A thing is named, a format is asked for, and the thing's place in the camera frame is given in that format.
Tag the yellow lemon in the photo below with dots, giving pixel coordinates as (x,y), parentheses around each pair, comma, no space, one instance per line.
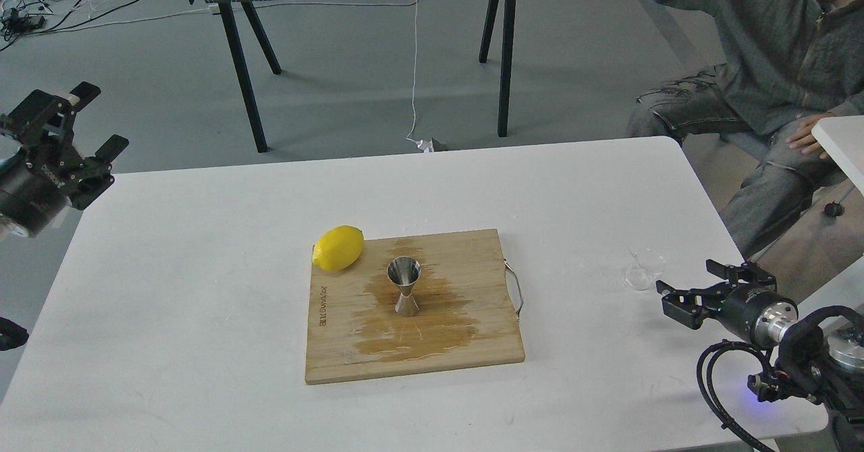
(338,249)

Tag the seated person grey clothes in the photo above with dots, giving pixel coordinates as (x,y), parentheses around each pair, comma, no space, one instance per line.
(785,60)

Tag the bamboo cutting board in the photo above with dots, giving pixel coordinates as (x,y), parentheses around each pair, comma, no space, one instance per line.
(466,317)

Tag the person's hand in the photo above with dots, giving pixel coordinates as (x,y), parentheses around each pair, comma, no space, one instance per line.
(803,139)

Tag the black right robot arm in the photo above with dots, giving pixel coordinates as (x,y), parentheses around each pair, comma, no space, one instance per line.
(817,357)

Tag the small clear glass cup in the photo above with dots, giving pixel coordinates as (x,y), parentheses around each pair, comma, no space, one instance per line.
(646,265)

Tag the steel jigger measuring cup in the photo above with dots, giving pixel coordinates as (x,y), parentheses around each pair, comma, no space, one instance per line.
(404,272)

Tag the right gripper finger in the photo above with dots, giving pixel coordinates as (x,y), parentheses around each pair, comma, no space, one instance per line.
(691,307)
(746,273)

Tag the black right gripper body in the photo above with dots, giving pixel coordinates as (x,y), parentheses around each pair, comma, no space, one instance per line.
(758,314)

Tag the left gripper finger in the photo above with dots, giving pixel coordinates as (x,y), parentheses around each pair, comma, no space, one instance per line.
(90,177)
(43,122)

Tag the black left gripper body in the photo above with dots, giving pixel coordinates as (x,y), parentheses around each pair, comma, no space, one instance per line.
(30,197)

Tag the white side table corner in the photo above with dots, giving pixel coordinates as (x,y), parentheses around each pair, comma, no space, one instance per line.
(842,139)

